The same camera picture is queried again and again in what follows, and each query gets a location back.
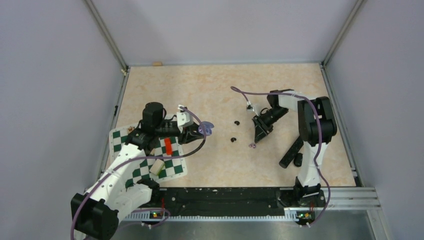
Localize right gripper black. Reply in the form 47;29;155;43
252;107;289;144

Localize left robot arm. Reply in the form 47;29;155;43
70;102;208;240

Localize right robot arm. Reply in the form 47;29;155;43
252;89;337;206

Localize orange rectangular block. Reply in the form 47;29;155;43
164;137;173;156

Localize green white chess mat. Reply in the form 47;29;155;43
108;125;189;190

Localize wooden chess piece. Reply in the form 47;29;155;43
127;126;135;134

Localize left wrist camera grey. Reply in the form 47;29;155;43
176;111;194;128

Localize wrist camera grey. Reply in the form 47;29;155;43
176;111;194;128
246;104;259;115

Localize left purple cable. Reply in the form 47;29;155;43
70;105;209;240

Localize purple cable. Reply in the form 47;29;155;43
70;105;209;240
230;86;331;229

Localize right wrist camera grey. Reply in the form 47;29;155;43
246;104;259;115

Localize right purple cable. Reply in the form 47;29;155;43
230;86;331;229

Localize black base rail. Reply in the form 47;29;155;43
129;187;327;218

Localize wooden cork at wall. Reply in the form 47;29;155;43
152;61;163;67

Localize aluminium frame post right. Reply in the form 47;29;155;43
321;0;368;69

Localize aluminium frame post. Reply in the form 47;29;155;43
321;0;368;69
83;0;129;72

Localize aluminium frame post left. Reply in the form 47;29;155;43
83;0;129;72

